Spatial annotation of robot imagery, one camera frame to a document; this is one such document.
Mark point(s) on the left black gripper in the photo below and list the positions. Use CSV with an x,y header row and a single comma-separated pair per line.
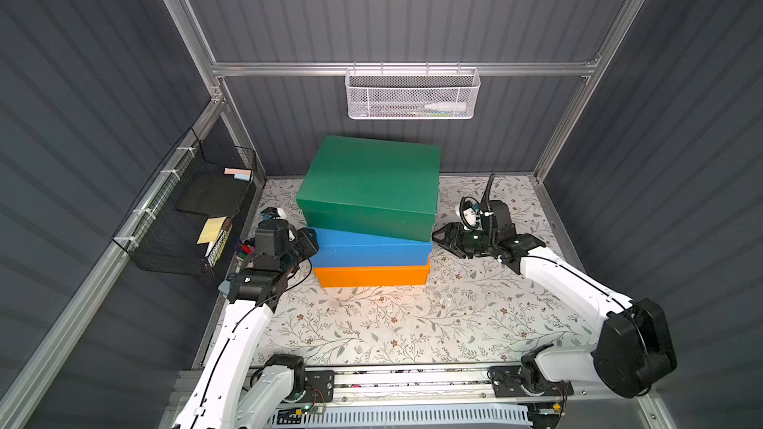
x,y
304,241

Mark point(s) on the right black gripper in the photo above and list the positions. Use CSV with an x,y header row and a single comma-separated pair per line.
x,y
456,238

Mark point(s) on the blue shoebox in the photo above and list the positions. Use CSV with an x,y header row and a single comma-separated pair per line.
x,y
349,249

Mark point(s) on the orange shoebox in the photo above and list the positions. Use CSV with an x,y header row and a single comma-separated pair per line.
x,y
339,277

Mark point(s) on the green shoebox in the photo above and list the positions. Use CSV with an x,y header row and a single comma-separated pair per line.
x,y
370,186

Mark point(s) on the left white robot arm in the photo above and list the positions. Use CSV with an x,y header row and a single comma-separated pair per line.
x,y
253,295

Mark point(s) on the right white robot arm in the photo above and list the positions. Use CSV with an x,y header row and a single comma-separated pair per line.
x,y
633,348

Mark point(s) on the pink pen cup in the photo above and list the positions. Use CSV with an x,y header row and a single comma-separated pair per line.
x,y
244,248

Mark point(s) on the floral table mat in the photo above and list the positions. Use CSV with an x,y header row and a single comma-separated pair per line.
x,y
468,311

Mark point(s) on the yellow sticky notepad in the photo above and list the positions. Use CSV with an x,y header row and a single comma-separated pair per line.
x,y
212,230

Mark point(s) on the pink blue sticky notes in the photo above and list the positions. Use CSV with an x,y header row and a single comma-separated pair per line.
x,y
239,174

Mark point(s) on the white marker in basket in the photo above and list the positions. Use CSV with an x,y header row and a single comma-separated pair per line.
x,y
446,107

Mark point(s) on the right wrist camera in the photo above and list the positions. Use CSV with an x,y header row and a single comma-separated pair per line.
x,y
475,215

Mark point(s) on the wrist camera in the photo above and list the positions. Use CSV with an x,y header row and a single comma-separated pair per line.
x,y
475,215
274,234

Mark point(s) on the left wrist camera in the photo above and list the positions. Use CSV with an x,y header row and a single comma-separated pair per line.
x,y
274,234

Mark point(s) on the black wire wall basket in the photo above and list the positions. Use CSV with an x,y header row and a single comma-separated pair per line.
x,y
161,233

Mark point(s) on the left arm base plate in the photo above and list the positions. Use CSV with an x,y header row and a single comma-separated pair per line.
x,y
312,387

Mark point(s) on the aluminium rail at front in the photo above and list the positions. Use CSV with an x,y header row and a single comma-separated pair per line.
x,y
408,384

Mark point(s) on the white wire mesh basket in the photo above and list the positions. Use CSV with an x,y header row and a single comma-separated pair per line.
x,y
400,93

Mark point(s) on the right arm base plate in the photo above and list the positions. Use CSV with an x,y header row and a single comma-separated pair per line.
x,y
509,381

